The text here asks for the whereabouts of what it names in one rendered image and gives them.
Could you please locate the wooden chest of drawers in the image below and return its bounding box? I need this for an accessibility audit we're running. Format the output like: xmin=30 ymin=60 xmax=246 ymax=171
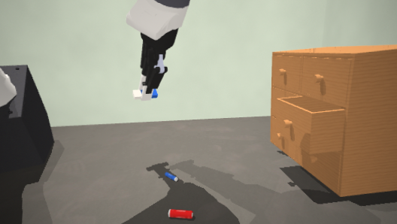
xmin=271 ymin=44 xmax=397 ymax=197

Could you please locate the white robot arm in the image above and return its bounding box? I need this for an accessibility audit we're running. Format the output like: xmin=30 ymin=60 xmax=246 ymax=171
xmin=0 ymin=0 xmax=190 ymax=107

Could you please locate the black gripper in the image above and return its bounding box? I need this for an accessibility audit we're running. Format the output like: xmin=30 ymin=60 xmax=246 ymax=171
xmin=138 ymin=29 xmax=178 ymax=101

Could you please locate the blue battery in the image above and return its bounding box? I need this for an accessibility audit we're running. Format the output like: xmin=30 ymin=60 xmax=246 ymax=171
xmin=165 ymin=172 xmax=177 ymax=181

